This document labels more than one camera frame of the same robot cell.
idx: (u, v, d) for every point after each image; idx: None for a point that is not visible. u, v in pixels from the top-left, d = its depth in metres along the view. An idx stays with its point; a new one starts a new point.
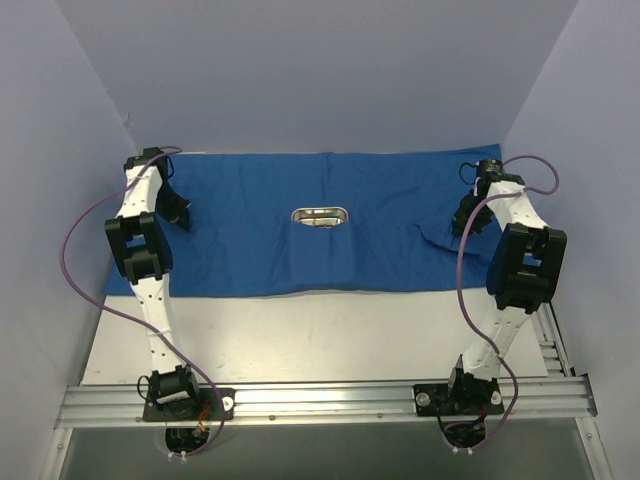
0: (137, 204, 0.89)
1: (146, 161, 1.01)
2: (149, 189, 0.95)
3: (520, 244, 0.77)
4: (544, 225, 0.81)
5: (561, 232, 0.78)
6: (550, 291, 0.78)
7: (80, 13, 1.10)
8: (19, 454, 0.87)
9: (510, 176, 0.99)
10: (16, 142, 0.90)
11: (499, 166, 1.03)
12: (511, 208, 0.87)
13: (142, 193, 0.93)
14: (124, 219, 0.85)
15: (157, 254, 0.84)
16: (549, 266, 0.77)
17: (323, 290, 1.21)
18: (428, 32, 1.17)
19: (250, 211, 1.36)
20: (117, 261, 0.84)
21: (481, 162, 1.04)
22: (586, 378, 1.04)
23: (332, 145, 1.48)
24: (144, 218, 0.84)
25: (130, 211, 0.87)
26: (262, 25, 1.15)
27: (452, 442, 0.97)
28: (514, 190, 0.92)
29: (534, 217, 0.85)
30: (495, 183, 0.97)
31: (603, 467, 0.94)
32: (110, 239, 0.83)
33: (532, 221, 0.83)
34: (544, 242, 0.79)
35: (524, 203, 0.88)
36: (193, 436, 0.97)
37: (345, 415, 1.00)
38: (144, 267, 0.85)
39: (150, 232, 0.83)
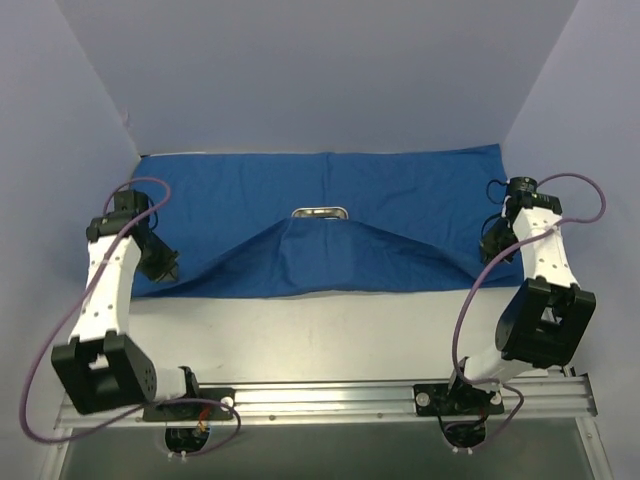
0: (100, 313, 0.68)
1: (116, 226, 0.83)
2: (119, 279, 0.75)
3: (541, 301, 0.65)
4: (573, 281, 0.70)
5: (592, 294, 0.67)
6: (567, 357, 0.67)
7: (80, 14, 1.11)
8: (19, 454, 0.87)
9: (545, 200, 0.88)
10: (14, 142, 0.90)
11: (532, 186, 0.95)
12: (538, 251, 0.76)
13: (110, 291, 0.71)
14: (79, 343, 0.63)
15: (132, 388, 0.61)
16: (568, 330, 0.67)
17: (323, 294, 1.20)
18: (428, 32, 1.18)
19: (250, 212, 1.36)
20: (74, 403, 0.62)
21: (513, 180, 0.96)
22: (586, 378, 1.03)
23: (332, 144, 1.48)
24: (107, 343, 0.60)
25: (90, 328, 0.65)
26: (262, 25, 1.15)
27: (452, 442, 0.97)
28: (546, 225, 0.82)
29: (564, 267, 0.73)
30: (524, 209, 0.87)
31: (603, 467, 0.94)
32: (61, 378, 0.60)
33: (560, 272, 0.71)
34: (569, 301, 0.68)
35: (555, 246, 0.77)
36: (193, 436, 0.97)
37: (345, 416, 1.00)
38: (116, 400, 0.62)
39: (118, 364, 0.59)
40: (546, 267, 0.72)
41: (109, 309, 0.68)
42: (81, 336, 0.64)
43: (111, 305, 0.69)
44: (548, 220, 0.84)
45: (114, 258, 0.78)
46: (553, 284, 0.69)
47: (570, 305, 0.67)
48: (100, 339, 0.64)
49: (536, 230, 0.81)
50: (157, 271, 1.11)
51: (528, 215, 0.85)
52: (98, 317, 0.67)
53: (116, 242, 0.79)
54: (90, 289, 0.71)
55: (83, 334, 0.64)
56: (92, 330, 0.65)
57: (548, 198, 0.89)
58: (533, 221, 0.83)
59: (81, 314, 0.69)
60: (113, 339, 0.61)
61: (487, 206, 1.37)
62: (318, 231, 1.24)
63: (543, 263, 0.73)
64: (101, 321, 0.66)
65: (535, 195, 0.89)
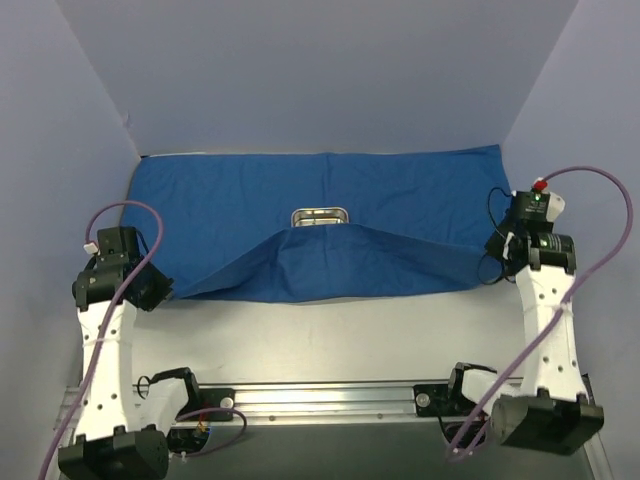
0: (104, 405, 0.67)
1: (104, 284, 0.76)
2: (119, 355, 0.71)
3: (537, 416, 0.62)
4: (577, 394, 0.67)
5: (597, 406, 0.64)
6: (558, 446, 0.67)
7: (80, 14, 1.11)
8: (19, 454, 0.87)
9: (557, 244, 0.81)
10: (15, 143, 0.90)
11: (543, 204, 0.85)
12: (545, 350, 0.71)
13: (113, 372, 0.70)
14: (88, 441, 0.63)
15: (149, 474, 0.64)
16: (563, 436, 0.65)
17: (323, 303, 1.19)
18: (429, 32, 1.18)
19: (250, 212, 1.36)
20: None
21: (519, 196, 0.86)
22: (586, 379, 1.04)
23: (332, 144, 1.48)
24: (117, 441, 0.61)
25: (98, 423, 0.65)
26: (262, 26, 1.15)
27: (452, 442, 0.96)
28: (554, 299, 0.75)
29: (570, 367, 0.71)
30: (530, 271, 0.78)
31: (603, 467, 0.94)
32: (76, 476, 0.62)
33: (566, 378, 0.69)
34: None
35: (563, 342, 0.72)
36: (193, 436, 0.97)
37: (344, 416, 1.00)
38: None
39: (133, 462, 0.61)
40: (550, 372, 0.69)
41: (114, 399, 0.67)
42: (88, 435, 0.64)
43: (115, 394, 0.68)
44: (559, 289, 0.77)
45: (111, 332, 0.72)
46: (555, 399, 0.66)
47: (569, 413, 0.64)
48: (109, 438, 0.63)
49: (545, 306, 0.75)
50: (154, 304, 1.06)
51: (533, 281, 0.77)
52: (104, 411, 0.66)
53: (110, 311, 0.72)
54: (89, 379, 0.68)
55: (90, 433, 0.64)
56: (100, 427, 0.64)
57: (559, 250, 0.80)
58: (540, 292, 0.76)
59: (85, 405, 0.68)
60: (122, 436, 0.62)
61: (487, 206, 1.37)
62: (315, 242, 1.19)
63: (547, 363, 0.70)
64: (107, 420, 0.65)
65: (545, 239, 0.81)
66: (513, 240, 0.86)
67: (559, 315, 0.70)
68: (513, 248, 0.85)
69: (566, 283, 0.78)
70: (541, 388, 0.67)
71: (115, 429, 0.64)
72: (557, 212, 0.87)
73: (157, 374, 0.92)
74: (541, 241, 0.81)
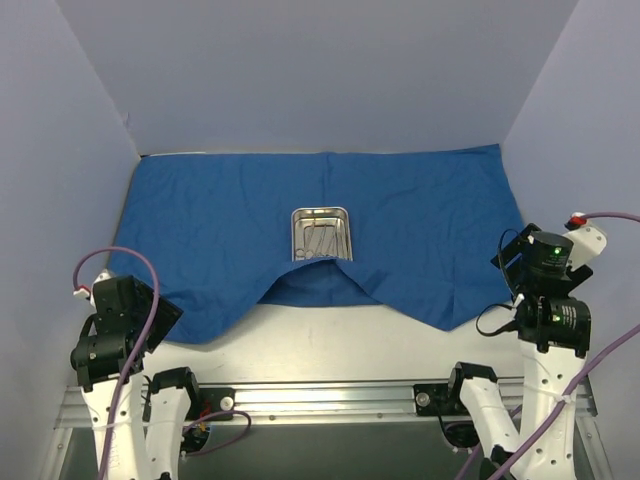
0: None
1: (104, 362, 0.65)
2: (132, 436, 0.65)
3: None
4: None
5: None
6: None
7: (80, 14, 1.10)
8: (20, 454, 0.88)
9: (569, 317, 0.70)
10: (16, 142, 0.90)
11: (565, 257, 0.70)
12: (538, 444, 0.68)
13: (127, 454, 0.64)
14: None
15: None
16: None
17: (321, 306, 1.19)
18: (429, 32, 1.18)
19: (251, 211, 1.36)
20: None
21: (536, 246, 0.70)
22: (586, 378, 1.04)
23: (332, 144, 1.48)
24: None
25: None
26: (262, 26, 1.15)
27: (452, 442, 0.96)
28: (561, 387, 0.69)
29: (565, 458, 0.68)
30: (538, 350, 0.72)
31: (602, 466, 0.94)
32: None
33: (557, 470, 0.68)
34: None
35: (561, 435, 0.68)
36: (193, 436, 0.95)
37: (345, 416, 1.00)
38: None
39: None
40: (542, 466, 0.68)
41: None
42: None
43: (133, 478, 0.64)
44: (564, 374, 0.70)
45: (120, 414, 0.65)
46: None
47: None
48: None
49: (547, 392, 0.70)
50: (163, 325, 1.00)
51: (538, 362, 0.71)
52: None
53: (116, 395, 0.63)
54: (104, 467, 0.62)
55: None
56: None
57: (573, 326, 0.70)
58: (543, 377, 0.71)
59: None
60: None
61: (487, 206, 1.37)
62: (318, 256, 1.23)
63: (540, 455, 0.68)
64: None
65: (557, 311, 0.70)
66: (522, 305, 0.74)
67: (558, 411, 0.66)
68: (520, 313, 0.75)
69: (575, 367, 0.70)
70: None
71: None
72: (592, 255, 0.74)
73: (157, 375, 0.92)
74: (550, 318, 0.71)
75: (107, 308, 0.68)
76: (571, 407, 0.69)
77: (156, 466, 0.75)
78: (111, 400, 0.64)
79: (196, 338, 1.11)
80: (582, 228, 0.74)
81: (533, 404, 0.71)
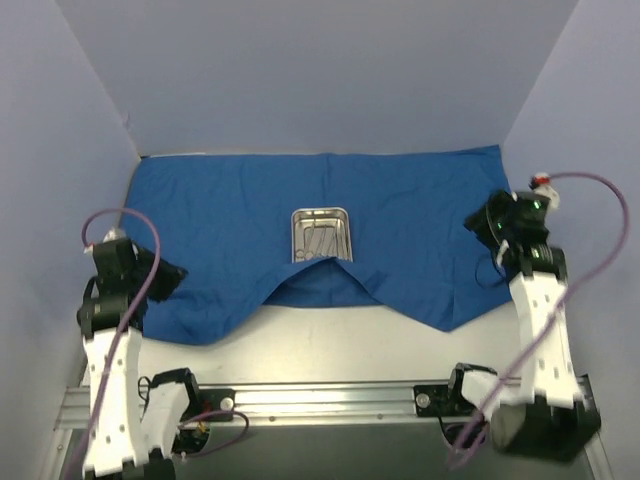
0: (112, 437, 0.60)
1: (112, 312, 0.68)
2: (128, 385, 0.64)
3: (537, 426, 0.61)
4: (578, 396, 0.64)
5: (597, 410, 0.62)
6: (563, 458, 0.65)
7: (80, 14, 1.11)
8: (19, 454, 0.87)
9: (549, 258, 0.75)
10: (16, 142, 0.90)
11: (543, 209, 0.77)
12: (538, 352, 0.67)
13: (120, 403, 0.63)
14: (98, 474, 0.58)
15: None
16: (569, 444, 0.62)
17: (321, 307, 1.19)
18: (429, 33, 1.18)
19: (251, 212, 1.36)
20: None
21: (520, 199, 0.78)
22: (586, 379, 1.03)
23: (332, 144, 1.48)
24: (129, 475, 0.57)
25: (107, 458, 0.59)
26: (262, 26, 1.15)
27: (453, 442, 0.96)
28: (550, 310, 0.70)
29: (567, 375, 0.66)
30: (522, 279, 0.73)
31: (603, 467, 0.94)
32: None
33: (563, 384, 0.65)
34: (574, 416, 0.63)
35: (557, 344, 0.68)
36: (193, 436, 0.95)
37: (345, 416, 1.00)
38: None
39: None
40: (547, 378, 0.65)
41: (123, 432, 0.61)
42: (95, 469, 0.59)
43: (122, 425, 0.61)
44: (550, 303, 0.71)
45: (117, 360, 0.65)
46: (554, 406, 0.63)
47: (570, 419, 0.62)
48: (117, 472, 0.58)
49: (538, 312, 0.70)
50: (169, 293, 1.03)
51: (525, 290, 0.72)
52: (112, 443, 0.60)
53: (116, 342, 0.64)
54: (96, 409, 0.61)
55: (98, 465, 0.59)
56: (106, 459, 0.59)
57: (551, 260, 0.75)
58: (533, 300, 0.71)
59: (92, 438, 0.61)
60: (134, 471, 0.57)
61: None
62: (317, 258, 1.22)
63: (542, 368, 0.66)
64: (116, 448, 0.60)
65: (538, 252, 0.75)
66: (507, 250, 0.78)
67: (551, 323, 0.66)
68: (506, 259, 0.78)
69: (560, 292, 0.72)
70: (539, 395, 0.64)
71: (124, 463, 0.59)
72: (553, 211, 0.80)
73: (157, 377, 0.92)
74: (533, 257, 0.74)
75: (107, 270, 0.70)
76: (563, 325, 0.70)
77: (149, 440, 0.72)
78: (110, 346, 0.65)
79: (196, 339, 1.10)
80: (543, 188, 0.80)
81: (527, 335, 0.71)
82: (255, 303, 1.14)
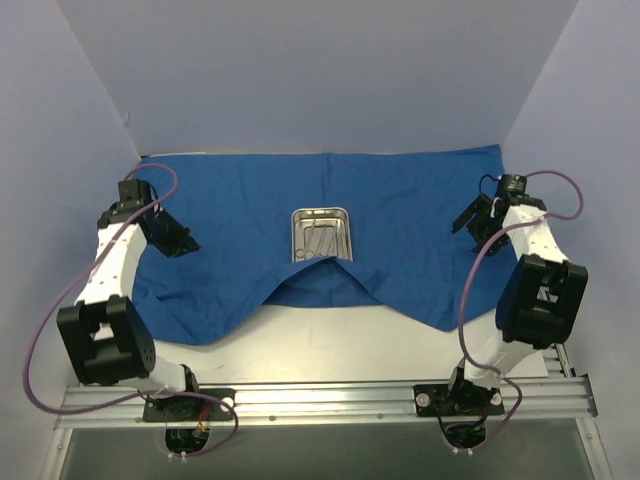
0: (106, 281, 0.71)
1: (125, 217, 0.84)
2: (125, 257, 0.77)
3: (535, 280, 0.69)
4: (564, 257, 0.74)
5: (583, 267, 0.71)
6: (565, 333, 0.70)
7: (80, 14, 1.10)
8: (20, 453, 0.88)
9: (530, 198, 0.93)
10: (16, 143, 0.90)
11: (521, 184, 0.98)
12: (528, 236, 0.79)
13: (117, 261, 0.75)
14: (85, 305, 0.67)
15: (129, 353, 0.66)
16: (565, 305, 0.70)
17: (321, 307, 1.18)
18: (428, 33, 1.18)
19: (251, 212, 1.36)
20: (75, 361, 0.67)
21: (503, 177, 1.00)
22: (586, 379, 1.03)
23: (332, 145, 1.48)
24: (111, 306, 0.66)
25: (95, 294, 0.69)
26: (262, 26, 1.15)
27: (452, 442, 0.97)
28: (533, 216, 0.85)
29: (554, 248, 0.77)
30: (513, 208, 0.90)
31: (603, 467, 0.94)
32: (66, 336, 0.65)
33: (550, 251, 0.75)
34: (562, 277, 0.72)
35: (544, 233, 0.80)
36: (193, 436, 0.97)
37: (345, 416, 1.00)
38: (113, 370, 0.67)
39: (117, 326, 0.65)
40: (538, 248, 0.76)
41: (114, 278, 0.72)
42: (86, 300, 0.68)
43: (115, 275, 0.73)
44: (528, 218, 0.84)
45: (122, 239, 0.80)
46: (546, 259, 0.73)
47: (563, 280, 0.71)
48: (103, 302, 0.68)
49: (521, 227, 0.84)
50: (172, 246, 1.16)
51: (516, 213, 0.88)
52: (103, 284, 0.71)
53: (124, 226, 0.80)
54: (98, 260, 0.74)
55: (87, 299, 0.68)
56: (96, 294, 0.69)
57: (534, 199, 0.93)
58: (522, 216, 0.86)
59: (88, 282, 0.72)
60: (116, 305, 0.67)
61: None
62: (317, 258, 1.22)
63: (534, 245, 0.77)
64: (104, 288, 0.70)
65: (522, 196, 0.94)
66: (497, 203, 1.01)
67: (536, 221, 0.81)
68: (498, 209, 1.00)
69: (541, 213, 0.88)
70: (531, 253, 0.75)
71: (111, 296, 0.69)
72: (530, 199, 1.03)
73: None
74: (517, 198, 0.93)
75: (128, 195, 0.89)
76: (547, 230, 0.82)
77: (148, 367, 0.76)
78: (117, 230, 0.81)
79: (196, 338, 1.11)
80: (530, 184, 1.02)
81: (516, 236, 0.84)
82: (255, 303, 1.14)
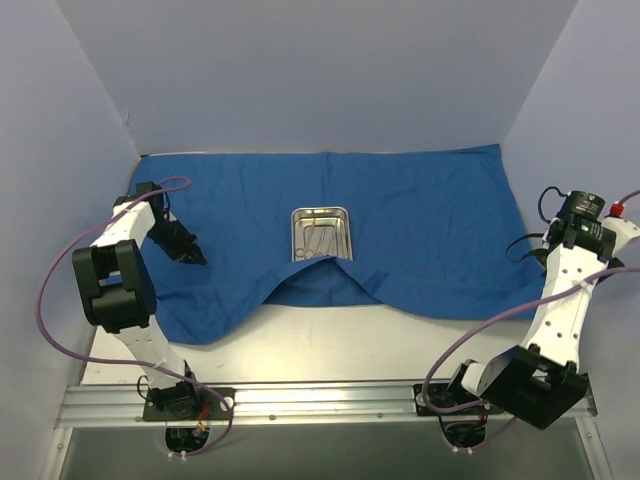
0: (116, 234, 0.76)
1: (136, 197, 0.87)
2: (136, 221, 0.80)
3: (519, 379, 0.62)
4: (571, 360, 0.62)
5: (585, 377, 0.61)
6: (543, 418, 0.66)
7: (80, 13, 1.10)
8: (20, 453, 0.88)
9: (596, 237, 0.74)
10: (15, 143, 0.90)
11: (596, 205, 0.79)
12: (549, 311, 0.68)
13: (128, 222, 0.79)
14: (98, 248, 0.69)
15: (135, 293, 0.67)
16: (551, 402, 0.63)
17: (322, 308, 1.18)
18: (428, 32, 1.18)
19: (250, 211, 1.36)
20: (84, 300, 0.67)
21: (572, 193, 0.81)
22: (586, 378, 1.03)
23: (332, 144, 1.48)
24: (120, 247, 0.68)
25: (106, 241, 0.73)
26: (262, 25, 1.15)
27: (452, 442, 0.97)
28: (579, 275, 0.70)
29: (572, 339, 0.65)
30: (562, 250, 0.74)
31: (603, 467, 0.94)
32: (78, 274, 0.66)
33: (562, 345, 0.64)
34: (558, 378, 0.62)
35: (572, 309, 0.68)
36: (193, 435, 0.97)
37: (345, 415, 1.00)
38: (118, 311, 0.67)
39: (125, 265, 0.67)
40: (547, 336, 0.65)
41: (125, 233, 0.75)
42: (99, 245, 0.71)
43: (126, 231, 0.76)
44: (565, 258, 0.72)
45: (134, 210, 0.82)
46: (546, 360, 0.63)
47: (559, 381, 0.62)
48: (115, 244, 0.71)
49: (563, 280, 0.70)
50: (178, 250, 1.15)
51: (565, 255, 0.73)
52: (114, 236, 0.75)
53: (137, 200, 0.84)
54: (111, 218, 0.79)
55: (100, 244, 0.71)
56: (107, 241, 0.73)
57: (600, 237, 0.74)
58: (566, 267, 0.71)
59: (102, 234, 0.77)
60: (123, 246, 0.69)
61: (487, 206, 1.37)
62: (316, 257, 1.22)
63: (548, 327, 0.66)
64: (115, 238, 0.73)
65: (588, 228, 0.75)
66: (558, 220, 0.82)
67: (573, 290, 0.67)
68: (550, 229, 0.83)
69: (594, 266, 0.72)
70: (533, 344, 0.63)
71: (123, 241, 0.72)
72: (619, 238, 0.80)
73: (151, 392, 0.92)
74: (579, 230, 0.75)
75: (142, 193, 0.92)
76: (584, 298, 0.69)
77: (149, 334, 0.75)
78: (130, 203, 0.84)
79: (196, 337, 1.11)
80: (616, 218, 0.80)
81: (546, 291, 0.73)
82: (255, 302, 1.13)
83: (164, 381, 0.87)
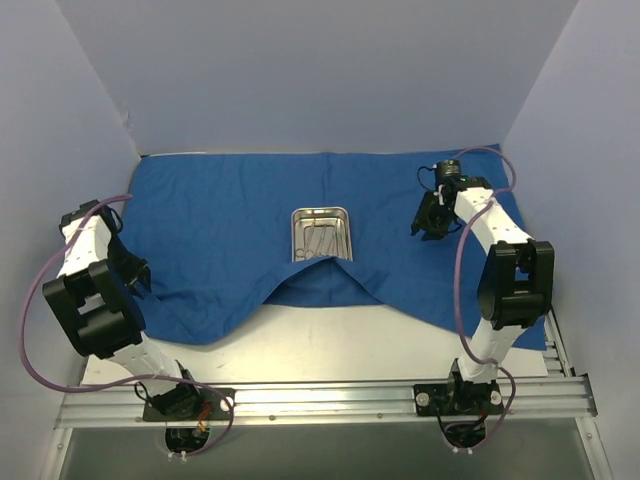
0: (81, 256, 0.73)
1: (85, 214, 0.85)
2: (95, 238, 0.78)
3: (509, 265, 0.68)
4: (528, 236, 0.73)
5: (549, 243, 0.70)
6: (546, 304, 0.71)
7: (80, 13, 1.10)
8: (19, 453, 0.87)
9: (474, 180, 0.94)
10: (14, 144, 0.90)
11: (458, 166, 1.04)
12: (488, 222, 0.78)
13: (89, 241, 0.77)
14: (67, 276, 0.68)
15: (121, 312, 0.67)
16: (540, 280, 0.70)
17: (322, 308, 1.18)
18: (428, 33, 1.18)
19: (250, 211, 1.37)
20: (71, 333, 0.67)
21: (439, 165, 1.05)
22: (586, 378, 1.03)
23: (332, 144, 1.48)
24: (93, 268, 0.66)
25: (75, 266, 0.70)
26: (262, 26, 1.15)
27: (452, 442, 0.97)
28: (483, 200, 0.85)
29: (515, 227, 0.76)
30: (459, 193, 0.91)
31: (602, 467, 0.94)
32: (57, 309, 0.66)
33: (514, 233, 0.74)
34: (531, 257, 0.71)
35: (499, 213, 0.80)
36: (193, 436, 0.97)
37: (345, 416, 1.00)
38: (107, 334, 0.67)
39: (105, 287, 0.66)
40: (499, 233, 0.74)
41: (90, 254, 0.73)
42: (68, 272, 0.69)
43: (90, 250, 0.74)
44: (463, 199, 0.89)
45: (88, 227, 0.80)
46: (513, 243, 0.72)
47: (532, 260, 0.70)
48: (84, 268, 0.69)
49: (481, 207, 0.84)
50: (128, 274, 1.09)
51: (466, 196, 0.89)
52: (81, 259, 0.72)
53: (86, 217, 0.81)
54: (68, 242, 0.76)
55: (69, 271, 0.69)
56: (74, 266, 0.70)
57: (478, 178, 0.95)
58: (473, 200, 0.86)
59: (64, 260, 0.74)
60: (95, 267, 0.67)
61: None
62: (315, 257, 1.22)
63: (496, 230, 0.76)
64: (81, 261, 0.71)
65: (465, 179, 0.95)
66: (443, 190, 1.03)
67: (490, 205, 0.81)
68: (445, 196, 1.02)
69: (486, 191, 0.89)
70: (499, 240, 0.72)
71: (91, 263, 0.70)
72: None
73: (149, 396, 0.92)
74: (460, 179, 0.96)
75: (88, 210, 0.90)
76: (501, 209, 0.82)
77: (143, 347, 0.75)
78: (81, 221, 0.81)
79: (195, 338, 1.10)
80: None
81: (475, 225, 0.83)
82: (255, 302, 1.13)
83: (164, 389, 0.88)
